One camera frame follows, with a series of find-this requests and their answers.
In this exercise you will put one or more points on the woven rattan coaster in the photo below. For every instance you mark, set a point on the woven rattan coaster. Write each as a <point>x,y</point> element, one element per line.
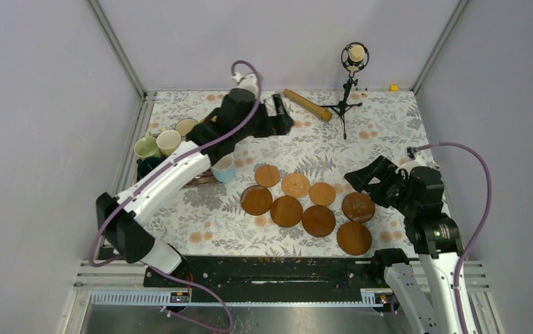
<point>295,185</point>

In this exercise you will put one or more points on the light green mug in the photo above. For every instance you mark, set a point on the light green mug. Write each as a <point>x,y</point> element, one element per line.
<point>146,147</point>

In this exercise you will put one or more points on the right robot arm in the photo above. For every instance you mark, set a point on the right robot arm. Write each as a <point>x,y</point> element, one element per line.
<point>416,192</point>

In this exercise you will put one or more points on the yellow-green mug white inside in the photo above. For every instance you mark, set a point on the yellow-green mug white inside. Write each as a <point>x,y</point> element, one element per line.
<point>168,141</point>

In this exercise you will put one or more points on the dark scuffed brown coaster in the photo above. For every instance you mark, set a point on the dark scuffed brown coaster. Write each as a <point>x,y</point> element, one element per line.
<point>358,207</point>

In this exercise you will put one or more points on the beige mug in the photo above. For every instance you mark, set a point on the beige mug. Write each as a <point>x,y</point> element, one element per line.
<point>184,126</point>

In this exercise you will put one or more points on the light cork coaster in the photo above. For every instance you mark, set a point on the light cork coaster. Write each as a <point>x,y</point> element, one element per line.
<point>267,176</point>
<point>322,193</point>

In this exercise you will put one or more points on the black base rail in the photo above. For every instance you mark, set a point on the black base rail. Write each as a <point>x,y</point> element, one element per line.
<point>290,280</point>

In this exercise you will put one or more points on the dark green mug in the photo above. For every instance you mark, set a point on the dark green mug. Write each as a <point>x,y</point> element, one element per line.
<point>146,166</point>

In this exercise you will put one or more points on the light blue mug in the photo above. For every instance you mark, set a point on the light blue mug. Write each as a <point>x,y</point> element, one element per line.
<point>224,170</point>

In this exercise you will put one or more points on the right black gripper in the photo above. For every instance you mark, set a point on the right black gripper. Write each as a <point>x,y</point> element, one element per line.
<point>383,169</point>

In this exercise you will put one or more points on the wooden rolling pin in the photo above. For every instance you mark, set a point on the wooden rolling pin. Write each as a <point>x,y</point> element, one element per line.
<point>320,112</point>

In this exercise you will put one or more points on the floral patterned table mat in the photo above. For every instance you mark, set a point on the floral patterned table mat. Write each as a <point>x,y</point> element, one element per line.
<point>208,219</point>

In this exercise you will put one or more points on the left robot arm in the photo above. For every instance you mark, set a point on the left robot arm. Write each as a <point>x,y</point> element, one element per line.
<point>241,114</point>

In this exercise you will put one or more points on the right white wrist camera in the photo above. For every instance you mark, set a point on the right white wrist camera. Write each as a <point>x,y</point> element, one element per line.
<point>414,160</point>

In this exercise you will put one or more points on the glossy brown coaster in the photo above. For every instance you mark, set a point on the glossy brown coaster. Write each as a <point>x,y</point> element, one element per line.
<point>256,200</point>

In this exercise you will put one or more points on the microphone on black tripod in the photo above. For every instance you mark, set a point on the microphone on black tripod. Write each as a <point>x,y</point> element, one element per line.
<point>354,58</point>

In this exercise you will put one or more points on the metal serving tray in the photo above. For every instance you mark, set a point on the metal serving tray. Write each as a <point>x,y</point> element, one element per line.
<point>201,179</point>

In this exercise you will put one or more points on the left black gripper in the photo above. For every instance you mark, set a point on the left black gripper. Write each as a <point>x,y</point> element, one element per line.
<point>275,124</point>

